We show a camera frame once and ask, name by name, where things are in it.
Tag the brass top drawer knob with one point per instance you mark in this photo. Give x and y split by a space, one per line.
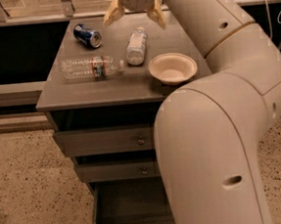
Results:
141 141

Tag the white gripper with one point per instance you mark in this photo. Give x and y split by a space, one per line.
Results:
116 12

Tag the clear plastic water bottle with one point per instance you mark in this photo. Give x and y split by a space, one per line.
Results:
96 66

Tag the metal railing frame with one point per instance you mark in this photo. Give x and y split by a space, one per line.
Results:
14 94

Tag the grey middle drawer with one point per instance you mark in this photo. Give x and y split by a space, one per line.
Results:
116 170

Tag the brass middle drawer knob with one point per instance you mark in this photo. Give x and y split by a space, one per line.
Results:
144 171

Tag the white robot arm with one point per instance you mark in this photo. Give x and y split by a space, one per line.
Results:
207 131

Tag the grey top drawer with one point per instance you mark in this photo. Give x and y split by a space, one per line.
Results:
91 142

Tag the white paper bowl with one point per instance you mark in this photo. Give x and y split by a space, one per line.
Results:
172 68

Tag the brass drawer knob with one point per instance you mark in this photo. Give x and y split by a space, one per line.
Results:
141 141
144 171

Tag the blue soda can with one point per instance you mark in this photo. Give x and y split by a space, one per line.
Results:
89 37

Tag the grey open bottom drawer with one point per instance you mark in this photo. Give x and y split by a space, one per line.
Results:
136 201

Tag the blue white plastic bottle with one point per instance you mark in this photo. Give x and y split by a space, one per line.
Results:
136 49

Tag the grey wooden drawer cabinet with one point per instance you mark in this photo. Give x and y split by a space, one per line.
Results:
131 97

